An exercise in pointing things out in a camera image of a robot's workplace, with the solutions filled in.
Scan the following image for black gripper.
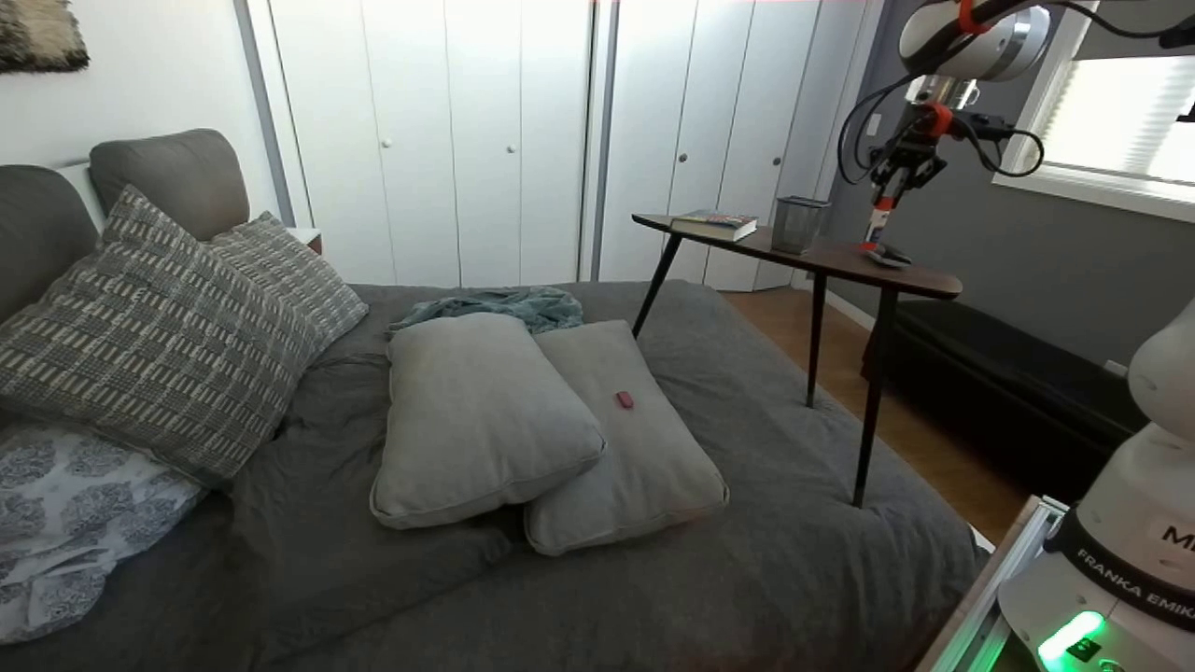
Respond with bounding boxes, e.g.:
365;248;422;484
864;116;956;213

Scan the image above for white glue stick red cap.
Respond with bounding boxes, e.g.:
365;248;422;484
864;188;898;252

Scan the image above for gray mesh pencil cup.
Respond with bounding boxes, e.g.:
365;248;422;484
770;189;832;259

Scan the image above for dark wooden side table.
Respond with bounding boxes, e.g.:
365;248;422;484
626;204;970;508

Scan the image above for black low bench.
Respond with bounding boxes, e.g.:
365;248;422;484
859;290;1150;503

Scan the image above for bright window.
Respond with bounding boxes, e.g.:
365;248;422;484
989;0;1195;227

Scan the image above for light gray pillow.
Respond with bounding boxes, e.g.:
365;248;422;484
365;310;613;535
521;319;735;560

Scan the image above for white wardrobe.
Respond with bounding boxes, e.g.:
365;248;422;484
231;0;882;300

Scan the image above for teal crumpled blanket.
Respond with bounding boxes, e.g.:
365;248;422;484
394;283;590;340

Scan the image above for grey cushioned armchair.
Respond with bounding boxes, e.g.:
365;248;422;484
0;278;999;672

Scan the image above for white nightstand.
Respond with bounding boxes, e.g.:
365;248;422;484
284;220;329;259

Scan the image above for small gray checked pillow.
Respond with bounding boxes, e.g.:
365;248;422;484
208;210;375;365

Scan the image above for gray headboard cushion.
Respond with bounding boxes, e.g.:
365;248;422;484
0;162;105;325
85;123;255;244

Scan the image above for large gray checked pillow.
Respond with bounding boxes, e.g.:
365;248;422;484
0;182;324;488

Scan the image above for white blue floral pillow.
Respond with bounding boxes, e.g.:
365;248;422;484
0;412;212;650

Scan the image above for white robot stand frame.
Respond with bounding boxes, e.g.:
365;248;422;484
911;494;1077;672

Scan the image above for shaggy wall hanging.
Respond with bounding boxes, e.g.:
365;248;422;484
0;0;94;76

